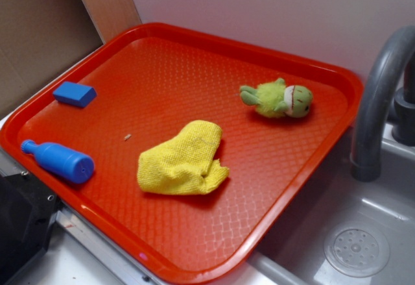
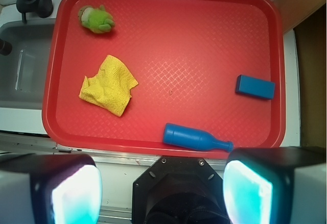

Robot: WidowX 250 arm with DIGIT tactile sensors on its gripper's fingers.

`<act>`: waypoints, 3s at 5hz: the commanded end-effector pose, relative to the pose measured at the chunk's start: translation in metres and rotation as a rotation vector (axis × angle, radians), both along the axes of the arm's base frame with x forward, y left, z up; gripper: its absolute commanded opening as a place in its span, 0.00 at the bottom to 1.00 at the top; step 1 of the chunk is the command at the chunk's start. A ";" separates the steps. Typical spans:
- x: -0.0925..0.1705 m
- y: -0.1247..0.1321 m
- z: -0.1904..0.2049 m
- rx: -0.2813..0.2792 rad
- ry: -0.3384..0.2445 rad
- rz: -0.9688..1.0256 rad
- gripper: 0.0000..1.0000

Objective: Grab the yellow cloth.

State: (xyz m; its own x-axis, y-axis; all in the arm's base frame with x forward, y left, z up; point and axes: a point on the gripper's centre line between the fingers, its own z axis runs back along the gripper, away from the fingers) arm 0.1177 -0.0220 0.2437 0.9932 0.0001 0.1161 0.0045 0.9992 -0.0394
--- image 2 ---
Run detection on blue plastic bottle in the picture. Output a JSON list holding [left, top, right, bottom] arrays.
[[163, 123, 233, 153]]

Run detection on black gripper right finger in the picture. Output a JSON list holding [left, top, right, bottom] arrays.
[[223, 146, 326, 223]]

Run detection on grey toy sink basin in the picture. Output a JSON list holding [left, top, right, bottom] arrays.
[[1, 19, 55, 110]]

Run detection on black sink faucet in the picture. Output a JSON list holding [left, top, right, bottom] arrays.
[[16, 0, 54, 24]]

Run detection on blue rectangular block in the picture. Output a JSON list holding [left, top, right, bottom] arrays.
[[235, 74, 275, 100]]

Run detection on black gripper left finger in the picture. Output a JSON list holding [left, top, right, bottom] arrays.
[[1, 153, 102, 223]]

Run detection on yellow cloth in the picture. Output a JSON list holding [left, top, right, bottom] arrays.
[[79, 55, 138, 117]]

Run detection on red plastic tray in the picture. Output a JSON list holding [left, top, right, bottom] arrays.
[[42, 0, 286, 159]]

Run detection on green plush toy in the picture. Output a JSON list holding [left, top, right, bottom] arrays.
[[78, 5, 115, 34]]

